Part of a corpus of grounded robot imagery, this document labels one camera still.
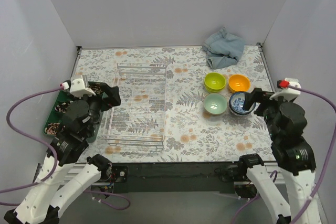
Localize lime green bowl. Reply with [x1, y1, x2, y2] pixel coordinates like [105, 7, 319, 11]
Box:
[204, 72, 226, 83]
[204, 80, 226, 93]

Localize aluminium frame rail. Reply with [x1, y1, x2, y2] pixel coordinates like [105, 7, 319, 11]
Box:
[22, 163, 329, 224]

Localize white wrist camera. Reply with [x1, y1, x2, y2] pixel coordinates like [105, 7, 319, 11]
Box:
[269, 78, 301, 102]
[60, 75, 96, 98]

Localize green compartment tray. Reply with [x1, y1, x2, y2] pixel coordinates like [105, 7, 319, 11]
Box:
[43, 81, 99, 143]

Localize pale green bowl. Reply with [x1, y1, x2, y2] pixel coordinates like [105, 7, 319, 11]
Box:
[203, 93, 227, 115]

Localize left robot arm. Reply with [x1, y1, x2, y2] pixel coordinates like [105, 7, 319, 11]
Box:
[4, 82, 121, 223]

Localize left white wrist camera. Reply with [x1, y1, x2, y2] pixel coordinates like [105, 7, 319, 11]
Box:
[60, 75, 96, 98]

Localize orange bowl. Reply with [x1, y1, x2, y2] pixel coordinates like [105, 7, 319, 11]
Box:
[228, 74, 250, 92]

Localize floral table mat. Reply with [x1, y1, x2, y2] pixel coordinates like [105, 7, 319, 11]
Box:
[75, 47, 274, 163]

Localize purple cable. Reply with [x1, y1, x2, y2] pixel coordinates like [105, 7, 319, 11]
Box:
[0, 85, 131, 211]
[232, 87, 336, 224]

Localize red diamond pattern bowl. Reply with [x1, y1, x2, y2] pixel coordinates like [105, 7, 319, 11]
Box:
[230, 109, 252, 117]

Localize black white hair ties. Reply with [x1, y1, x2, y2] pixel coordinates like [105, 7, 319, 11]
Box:
[54, 102, 71, 113]

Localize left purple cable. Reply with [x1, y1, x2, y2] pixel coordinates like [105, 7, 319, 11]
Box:
[0, 85, 131, 211]

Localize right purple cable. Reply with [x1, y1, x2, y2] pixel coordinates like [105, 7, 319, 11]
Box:
[232, 87, 336, 224]

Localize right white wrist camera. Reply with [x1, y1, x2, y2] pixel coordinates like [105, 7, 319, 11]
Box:
[269, 78, 301, 102]

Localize white wire dish rack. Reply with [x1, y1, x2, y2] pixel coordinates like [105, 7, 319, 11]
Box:
[102, 63, 167, 152]

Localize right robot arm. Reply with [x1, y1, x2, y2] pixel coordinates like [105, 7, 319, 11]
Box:
[237, 88, 321, 223]

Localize blue floral white bowl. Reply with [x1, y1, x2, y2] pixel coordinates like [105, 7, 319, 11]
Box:
[228, 91, 256, 112]

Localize blue denim cloth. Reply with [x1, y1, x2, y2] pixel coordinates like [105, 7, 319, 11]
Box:
[202, 28, 245, 69]

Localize pink hair ties bottom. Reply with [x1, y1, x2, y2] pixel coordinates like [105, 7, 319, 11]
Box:
[44, 123, 62, 135]

